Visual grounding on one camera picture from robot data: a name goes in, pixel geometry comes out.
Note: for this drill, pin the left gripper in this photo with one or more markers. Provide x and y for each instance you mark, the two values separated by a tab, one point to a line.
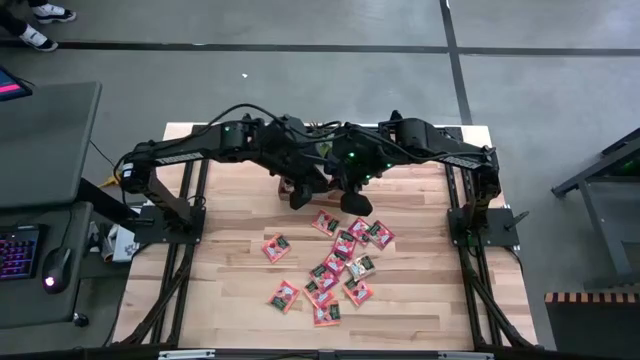
300	175

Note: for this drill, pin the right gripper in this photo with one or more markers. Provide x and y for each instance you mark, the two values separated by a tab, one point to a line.
357	165

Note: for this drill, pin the orange peach tea packet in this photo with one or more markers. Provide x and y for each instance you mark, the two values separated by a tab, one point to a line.
326	222
318	296
327	315
358	291
276	247
284	296

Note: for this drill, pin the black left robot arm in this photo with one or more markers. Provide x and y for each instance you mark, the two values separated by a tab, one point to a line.
190	150

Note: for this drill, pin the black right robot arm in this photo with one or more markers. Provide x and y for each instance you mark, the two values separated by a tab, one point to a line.
440	145

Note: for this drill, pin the yellow power plug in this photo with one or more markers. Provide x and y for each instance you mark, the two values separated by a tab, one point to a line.
111	182

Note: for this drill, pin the white patterned box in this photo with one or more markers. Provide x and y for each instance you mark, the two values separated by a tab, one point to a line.
122	247

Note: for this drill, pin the grey desk top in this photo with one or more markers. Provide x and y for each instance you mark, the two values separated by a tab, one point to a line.
45	145

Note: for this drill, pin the dark metal stand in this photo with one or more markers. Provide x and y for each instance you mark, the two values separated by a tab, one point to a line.
607	239

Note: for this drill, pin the black computer mouse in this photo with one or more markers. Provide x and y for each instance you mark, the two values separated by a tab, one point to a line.
56	270

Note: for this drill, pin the black round knob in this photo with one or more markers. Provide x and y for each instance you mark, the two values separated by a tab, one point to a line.
81	320

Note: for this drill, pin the black crate striped edge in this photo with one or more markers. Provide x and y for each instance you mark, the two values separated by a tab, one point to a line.
595	330

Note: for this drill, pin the backlit computer keyboard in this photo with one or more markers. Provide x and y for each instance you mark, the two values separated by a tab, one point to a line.
17	252

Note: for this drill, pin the dark keyboard tray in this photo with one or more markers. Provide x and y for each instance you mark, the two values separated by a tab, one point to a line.
30	305

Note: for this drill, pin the white sneakers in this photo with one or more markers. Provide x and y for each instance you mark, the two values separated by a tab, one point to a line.
47	12

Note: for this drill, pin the black computer monitor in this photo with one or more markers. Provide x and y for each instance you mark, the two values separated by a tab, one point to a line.
10	85

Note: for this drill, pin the black aluminium table frame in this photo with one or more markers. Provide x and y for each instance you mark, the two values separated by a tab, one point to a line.
465	270

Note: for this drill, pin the silver metal bracket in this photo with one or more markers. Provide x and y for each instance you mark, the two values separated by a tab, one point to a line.
185	354
465	355

